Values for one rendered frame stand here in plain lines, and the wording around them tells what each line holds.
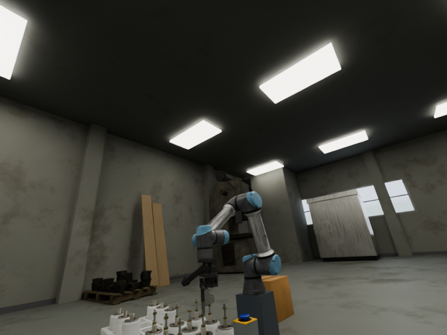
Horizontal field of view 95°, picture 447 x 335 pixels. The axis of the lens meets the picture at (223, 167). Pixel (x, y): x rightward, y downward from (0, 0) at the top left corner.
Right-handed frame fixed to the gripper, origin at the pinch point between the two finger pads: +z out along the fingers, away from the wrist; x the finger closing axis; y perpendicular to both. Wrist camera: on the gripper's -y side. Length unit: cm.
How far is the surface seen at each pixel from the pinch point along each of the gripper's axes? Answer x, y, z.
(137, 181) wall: 381, -143, -191
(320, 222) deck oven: 508, 371, -77
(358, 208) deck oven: 429, 446, -100
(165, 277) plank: 371, -72, 20
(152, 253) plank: 356, -95, -27
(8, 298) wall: 260, -270, 15
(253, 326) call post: -12.2, 19.3, 4.7
